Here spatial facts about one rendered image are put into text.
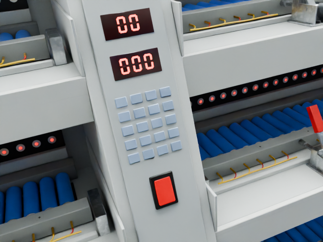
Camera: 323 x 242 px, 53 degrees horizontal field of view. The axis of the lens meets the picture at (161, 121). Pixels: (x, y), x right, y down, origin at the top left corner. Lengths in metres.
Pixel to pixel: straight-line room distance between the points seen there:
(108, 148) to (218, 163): 0.17
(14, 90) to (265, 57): 0.25
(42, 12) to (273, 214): 0.40
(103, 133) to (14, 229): 0.15
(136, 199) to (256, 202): 0.15
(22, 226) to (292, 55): 0.35
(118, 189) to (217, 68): 0.16
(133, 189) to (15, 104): 0.13
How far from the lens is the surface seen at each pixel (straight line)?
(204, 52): 0.33
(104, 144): 0.31
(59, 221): 0.39
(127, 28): 0.30
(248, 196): 0.42
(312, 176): 0.46
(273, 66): 0.39
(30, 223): 0.40
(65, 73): 0.32
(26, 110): 0.31
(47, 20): 0.51
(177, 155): 0.32
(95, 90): 0.30
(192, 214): 0.35
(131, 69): 0.30
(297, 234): 0.61
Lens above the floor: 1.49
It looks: 10 degrees down
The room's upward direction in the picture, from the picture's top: 12 degrees counter-clockwise
